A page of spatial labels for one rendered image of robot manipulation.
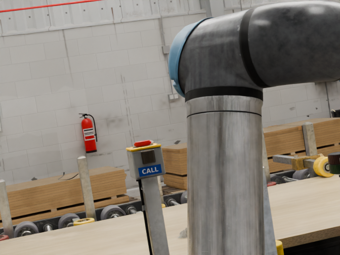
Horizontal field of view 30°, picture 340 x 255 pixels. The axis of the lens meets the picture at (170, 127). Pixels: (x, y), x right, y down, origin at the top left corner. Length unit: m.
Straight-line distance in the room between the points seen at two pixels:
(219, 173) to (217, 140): 0.05
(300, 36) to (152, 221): 0.72
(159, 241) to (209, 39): 0.67
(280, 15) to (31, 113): 7.73
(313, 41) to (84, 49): 7.89
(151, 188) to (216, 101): 0.59
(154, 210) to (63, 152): 7.16
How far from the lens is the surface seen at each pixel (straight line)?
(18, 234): 2.94
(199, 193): 0.89
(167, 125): 8.95
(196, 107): 0.91
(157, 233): 1.46
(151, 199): 1.45
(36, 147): 8.53
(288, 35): 0.87
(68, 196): 7.33
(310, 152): 2.79
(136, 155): 1.41
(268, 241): 1.55
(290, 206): 2.15
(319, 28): 0.88
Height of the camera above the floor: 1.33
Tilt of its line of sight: 3 degrees down
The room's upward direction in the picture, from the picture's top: 9 degrees counter-clockwise
